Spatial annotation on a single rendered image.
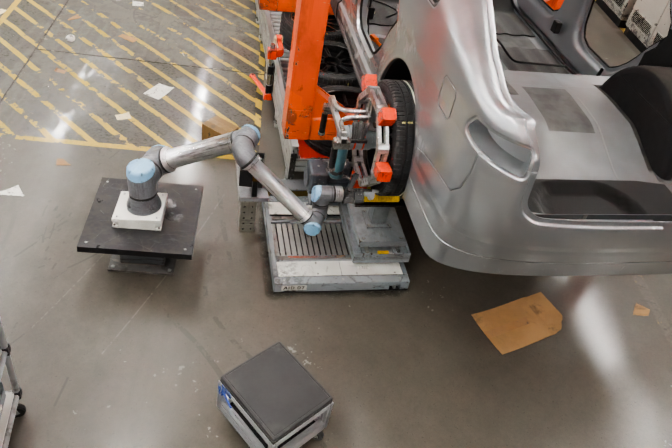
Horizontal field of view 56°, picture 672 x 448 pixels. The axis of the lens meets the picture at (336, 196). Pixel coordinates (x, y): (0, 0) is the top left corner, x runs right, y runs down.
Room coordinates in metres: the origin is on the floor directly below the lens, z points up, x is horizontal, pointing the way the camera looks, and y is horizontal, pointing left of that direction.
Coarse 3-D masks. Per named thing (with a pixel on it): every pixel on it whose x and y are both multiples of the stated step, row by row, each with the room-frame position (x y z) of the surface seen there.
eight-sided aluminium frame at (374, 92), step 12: (360, 96) 3.26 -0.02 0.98; (372, 96) 3.05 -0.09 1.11; (360, 120) 3.30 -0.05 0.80; (384, 132) 2.88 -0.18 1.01; (384, 144) 2.81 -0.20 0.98; (360, 156) 3.16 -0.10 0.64; (384, 156) 2.80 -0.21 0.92; (372, 168) 2.81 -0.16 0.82; (360, 180) 2.94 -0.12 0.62; (372, 180) 2.79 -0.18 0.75
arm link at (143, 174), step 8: (136, 160) 2.71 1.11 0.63; (144, 160) 2.72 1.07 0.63; (128, 168) 2.63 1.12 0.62; (136, 168) 2.64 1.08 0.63; (144, 168) 2.65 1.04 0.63; (152, 168) 2.66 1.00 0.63; (128, 176) 2.61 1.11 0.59; (136, 176) 2.59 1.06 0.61; (144, 176) 2.60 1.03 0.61; (152, 176) 2.64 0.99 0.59; (160, 176) 2.73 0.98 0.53; (128, 184) 2.61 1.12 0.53; (136, 184) 2.59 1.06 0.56; (144, 184) 2.60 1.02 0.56; (152, 184) 2.63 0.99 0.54; (136, 192) 2.58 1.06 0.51; (144, 192) 2.59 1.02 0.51; (152, 192) 2.63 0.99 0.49
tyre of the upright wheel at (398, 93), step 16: (384, 80) 3.20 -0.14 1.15; (400, 80) 3.23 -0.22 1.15; (400, 96) 3.01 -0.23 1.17; (400, 112) 2.91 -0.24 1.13; (400, 128) 2.85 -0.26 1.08; (400, 144) 2.80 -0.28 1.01; (400, 160) 2.77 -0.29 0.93; (400, 176) 2.78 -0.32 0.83; (384, 192) 2.81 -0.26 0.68; (400, 192) 2.83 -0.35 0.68
